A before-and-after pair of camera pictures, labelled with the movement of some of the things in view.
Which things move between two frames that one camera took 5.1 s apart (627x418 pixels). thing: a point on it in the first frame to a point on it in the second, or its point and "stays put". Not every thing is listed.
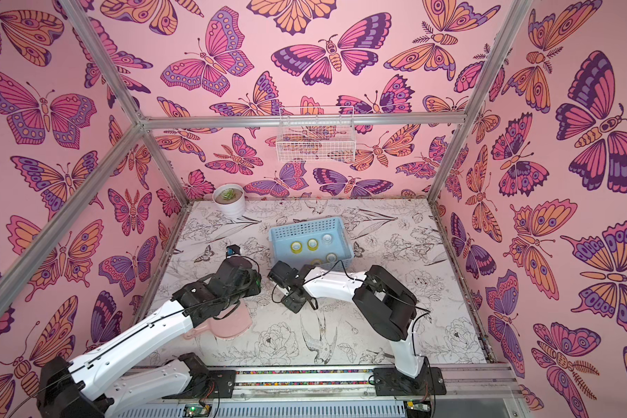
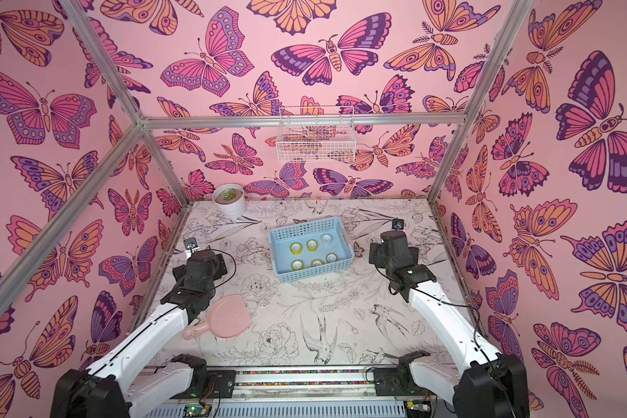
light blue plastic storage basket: [324, 243] stays put
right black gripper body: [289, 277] to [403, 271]
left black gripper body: [252, 286] to [219, 268]
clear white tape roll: [327, 239] stays put
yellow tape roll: [313, 245] stays put
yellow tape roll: [296, 247] stays put
